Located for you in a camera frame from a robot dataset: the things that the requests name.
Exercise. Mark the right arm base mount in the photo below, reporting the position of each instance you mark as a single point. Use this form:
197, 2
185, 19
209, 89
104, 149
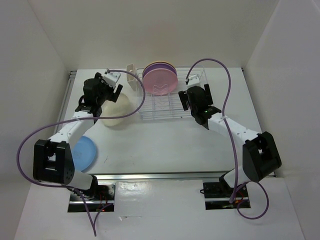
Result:
215, 192

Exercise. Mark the pink plastic plate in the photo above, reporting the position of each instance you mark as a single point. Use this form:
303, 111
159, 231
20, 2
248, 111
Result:
160, 81

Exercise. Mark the cream cutlery holder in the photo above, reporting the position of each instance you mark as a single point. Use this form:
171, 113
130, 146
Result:
131, 77

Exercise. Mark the white wire dish rack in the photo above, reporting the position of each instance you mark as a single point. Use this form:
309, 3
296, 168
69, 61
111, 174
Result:
168, 106

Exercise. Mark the blue plastic plate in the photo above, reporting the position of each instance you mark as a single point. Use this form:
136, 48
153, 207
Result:
84, 153

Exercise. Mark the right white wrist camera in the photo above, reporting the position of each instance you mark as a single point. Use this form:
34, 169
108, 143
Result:
193, 81

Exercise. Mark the cream plastic plate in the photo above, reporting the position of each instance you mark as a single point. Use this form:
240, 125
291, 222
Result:
115, 109

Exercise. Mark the yellow plastic plate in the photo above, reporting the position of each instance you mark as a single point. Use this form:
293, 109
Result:
161, 62

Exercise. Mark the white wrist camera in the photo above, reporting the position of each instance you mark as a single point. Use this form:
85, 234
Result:
111, 78
193, 81

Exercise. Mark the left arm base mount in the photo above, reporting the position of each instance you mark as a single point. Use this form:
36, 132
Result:
103, 193

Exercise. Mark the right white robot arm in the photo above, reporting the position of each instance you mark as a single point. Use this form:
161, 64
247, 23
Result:
259, 153

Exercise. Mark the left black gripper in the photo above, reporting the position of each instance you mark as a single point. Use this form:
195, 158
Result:
102, 83

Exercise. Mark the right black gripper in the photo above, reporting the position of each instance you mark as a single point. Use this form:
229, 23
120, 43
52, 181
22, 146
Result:
184, 98

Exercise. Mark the purple plastic plate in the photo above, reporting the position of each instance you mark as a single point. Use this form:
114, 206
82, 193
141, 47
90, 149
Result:
148, 69

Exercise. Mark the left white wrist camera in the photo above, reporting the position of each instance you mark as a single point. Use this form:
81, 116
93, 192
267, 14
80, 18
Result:
111, 78

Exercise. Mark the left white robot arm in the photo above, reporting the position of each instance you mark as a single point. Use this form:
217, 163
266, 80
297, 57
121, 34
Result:
53, 161

